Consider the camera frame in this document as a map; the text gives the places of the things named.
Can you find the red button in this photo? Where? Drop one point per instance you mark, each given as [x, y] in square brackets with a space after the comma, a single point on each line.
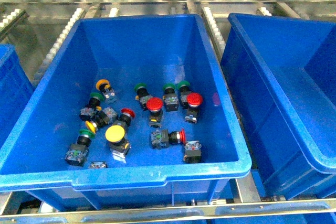
[125, 118]
[155, 105]
[194, 101]
[192, 152]

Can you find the big yellow mushroom button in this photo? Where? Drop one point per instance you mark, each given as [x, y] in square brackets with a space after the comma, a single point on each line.
[119, 145]

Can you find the green button centre right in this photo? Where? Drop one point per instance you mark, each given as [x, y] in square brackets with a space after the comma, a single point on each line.
[170, 98]

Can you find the green button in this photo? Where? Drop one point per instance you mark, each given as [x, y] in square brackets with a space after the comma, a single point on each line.
[170, 98]
[78, 152]
[143, 95]
[184, 90]
[92, 107]

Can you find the green button far right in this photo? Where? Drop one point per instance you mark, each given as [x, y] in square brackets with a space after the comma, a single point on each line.
[184, 90]

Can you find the large blue centre bin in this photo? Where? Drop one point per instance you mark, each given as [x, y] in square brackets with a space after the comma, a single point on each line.
[154, 50]

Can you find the large blue bin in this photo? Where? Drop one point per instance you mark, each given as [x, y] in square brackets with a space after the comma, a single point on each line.
[154, 50]
[280, 72]

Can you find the red button lying sideways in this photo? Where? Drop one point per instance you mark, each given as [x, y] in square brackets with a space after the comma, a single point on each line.
[160, 139]

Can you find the yellow button left middle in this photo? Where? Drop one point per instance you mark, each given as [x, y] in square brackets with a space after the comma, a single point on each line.
[101, 119]

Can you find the small yellow button top left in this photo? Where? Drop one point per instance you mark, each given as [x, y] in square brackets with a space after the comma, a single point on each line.
[104, 86]

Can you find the white roller track right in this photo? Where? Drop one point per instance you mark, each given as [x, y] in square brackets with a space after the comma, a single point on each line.
[217, 35]

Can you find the white roller track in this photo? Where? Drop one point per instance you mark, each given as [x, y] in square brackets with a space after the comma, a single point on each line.
[56, 46]
[217, 35]

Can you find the green button left upper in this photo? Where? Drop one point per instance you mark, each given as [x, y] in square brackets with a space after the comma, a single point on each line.
[92, 107]

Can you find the button contact block front edge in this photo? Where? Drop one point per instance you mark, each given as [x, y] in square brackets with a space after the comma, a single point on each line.
[97, 165]

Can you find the green button lower left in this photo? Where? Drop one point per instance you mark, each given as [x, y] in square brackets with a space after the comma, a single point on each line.
[78, 152]

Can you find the large blue right bin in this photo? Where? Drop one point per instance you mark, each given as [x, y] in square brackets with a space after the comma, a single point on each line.
[280, 72]

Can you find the white roller track left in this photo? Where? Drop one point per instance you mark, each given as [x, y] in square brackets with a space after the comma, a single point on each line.
[56, 46]

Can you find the blue left bin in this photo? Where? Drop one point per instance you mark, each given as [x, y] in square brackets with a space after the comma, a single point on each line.
[16, 90]

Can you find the metal front rack rail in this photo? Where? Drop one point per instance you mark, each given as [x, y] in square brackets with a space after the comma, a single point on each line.
[185, 213]

